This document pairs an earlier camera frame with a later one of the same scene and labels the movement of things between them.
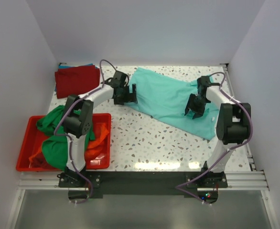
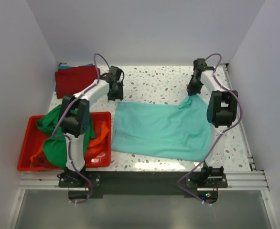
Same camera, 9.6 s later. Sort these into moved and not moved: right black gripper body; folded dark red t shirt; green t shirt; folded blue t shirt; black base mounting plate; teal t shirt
Moved: teal t shirt; right black gripper body
Not moved: black base mounting plate; folded dark red t shirt; green t shirt; folded blue t shirt
